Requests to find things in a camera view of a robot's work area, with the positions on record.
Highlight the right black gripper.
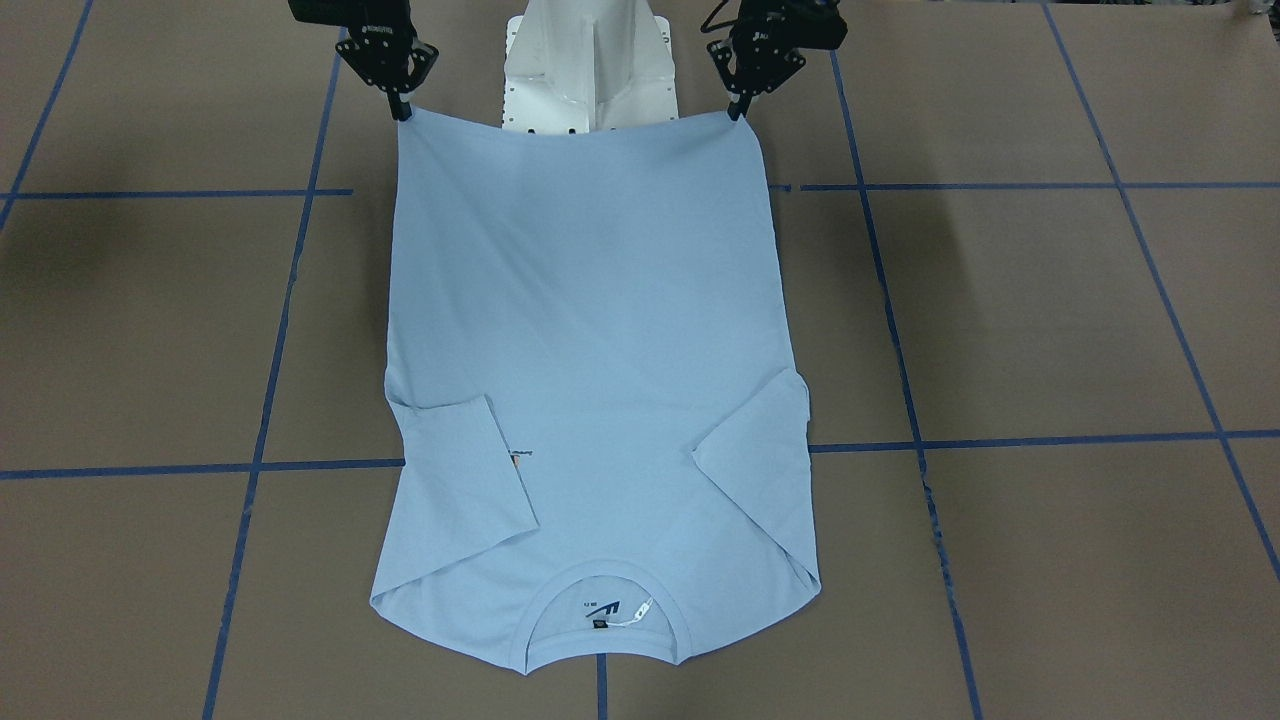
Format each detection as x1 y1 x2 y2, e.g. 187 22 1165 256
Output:
288 0 439 122

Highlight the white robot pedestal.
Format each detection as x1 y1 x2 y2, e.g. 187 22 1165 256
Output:
500 1 678 135

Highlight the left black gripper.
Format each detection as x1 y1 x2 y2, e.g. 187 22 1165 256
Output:
707 1 849 120

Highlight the light blue polo shirt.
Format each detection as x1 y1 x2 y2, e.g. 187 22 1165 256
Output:
369 109 822 674

